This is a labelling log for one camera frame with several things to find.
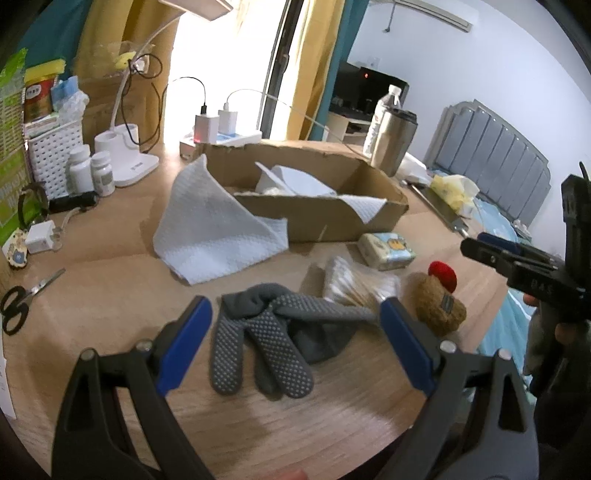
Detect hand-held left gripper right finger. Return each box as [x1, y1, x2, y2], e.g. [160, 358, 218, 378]
[379, 296, 541, 480]

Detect clear water bottle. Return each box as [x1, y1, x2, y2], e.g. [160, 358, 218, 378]
[362, 84, 402, 158]

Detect grey dotted glove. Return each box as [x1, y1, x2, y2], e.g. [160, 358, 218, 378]
[221, 284, 365, 365]
[210, 295, 379, 398]

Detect white air conditioner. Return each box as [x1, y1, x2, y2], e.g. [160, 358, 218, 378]
[390, 0, 474, 33]

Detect brown plush bear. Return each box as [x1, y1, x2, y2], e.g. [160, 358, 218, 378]
[410, 261, 467, 336]

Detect green pack of paper cups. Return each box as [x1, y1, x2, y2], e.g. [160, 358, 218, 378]
[0, 48, 31, 250]

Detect white desk lamp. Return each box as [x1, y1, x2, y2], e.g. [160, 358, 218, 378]
[95, 0, 234, 188]

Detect smartphone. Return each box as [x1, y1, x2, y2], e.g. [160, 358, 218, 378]
[409, 182, 467, 234]

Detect black monitor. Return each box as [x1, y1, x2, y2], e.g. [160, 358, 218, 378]
[333, 61, 409, 116]

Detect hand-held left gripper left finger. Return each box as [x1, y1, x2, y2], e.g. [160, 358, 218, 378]
[52, 295, 215, 480]

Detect white waffle cloth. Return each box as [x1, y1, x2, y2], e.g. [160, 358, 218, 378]
[153, 154, 289, 285]

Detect white cabinet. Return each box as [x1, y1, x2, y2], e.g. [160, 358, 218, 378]
[325, 111, 372, 144]

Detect small white cloth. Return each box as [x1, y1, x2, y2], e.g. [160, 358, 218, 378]
[339, 195, 387, 225]

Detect long white charging cable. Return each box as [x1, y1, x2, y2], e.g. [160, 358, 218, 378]
[226, 89, 370, 153]

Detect bag of cotton swabs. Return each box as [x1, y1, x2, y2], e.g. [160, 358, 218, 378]
[322, 256, 402, 308]

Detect white plastic container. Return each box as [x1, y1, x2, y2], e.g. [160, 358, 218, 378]
[397, 152, 432, 183]

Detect teal curtain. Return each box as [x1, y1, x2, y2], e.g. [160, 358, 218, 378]
[323, 0, 365, 114]
[18, 0, 93, 75]

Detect white paper sheet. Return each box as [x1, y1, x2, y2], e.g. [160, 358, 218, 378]
[255, 161, 338, 197]

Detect black strap ring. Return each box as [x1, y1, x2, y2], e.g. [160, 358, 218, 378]
[17, 182, 49, 227]

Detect large white pill bottle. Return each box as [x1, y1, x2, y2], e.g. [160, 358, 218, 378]
[68, 144, 95, 193]

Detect blue packet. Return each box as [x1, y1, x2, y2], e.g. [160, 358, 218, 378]
[51, 76, 81, 112]

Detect white charger with black cable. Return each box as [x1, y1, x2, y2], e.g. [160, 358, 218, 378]
[195, 105, 214, 144]

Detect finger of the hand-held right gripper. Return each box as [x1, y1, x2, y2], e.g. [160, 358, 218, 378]
[478, 232, 566, 268]
[460, 237, 525, 280]

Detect blue bed sheet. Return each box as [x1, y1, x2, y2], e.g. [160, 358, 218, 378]
[462, 198, 536, 374]

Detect yellow curtain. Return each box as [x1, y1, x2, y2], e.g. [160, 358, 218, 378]
[85, 0, 181, 54]
[286, 0, 345, 139]

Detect black scissors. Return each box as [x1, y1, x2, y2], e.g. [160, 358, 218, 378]
[0, 268, 66, 336]

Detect cartoon badge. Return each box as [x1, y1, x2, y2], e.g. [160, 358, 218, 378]
[2, 241, 29, 268]

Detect cartoon print tissue pack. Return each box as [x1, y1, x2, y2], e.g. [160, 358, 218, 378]
[358, 233, 416, 271]

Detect cardboard box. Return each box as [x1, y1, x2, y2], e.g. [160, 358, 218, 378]
[203, 142, 410, 244]

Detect steel tumbler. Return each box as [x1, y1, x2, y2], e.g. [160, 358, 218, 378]
[370, 109, 419, 177]

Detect small black device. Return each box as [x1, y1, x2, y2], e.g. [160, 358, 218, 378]
[48, 191, 99, 214]

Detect person's right hand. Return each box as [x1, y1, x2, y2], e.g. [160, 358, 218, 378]
[523, 293, 580, 352]

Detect white power strip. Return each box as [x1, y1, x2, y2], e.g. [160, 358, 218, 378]
[180, 130, 263, 160]

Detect small white pill bottle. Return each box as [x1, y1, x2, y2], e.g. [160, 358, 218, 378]
[91, 152, 115, 197]

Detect grey padded headboard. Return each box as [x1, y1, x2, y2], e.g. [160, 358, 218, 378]
[422, 99, 552, 227]

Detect black charging cable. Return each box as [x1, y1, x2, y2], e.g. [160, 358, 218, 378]
[164, 76, 208, 114]

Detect white plug adapter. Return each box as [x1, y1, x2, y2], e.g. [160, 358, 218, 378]
[25, 220, 63, 254]

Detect black window frame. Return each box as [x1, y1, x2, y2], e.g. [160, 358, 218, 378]
[261, 0, 301, 139]

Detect yellow cloth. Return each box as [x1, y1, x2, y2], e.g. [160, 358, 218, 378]
[430, 174, 481, 215]

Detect red can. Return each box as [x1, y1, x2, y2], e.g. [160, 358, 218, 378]
[23, 78, 56, 123]

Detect clear plastic bag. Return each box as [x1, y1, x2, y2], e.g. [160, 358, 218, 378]
[60, 90, 89, 124]

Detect white plastic basket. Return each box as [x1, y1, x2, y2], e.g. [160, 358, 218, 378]
[25, 122, 86, 197]

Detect large brown carton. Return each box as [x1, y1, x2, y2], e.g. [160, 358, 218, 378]
[76, 51, 178, 153]

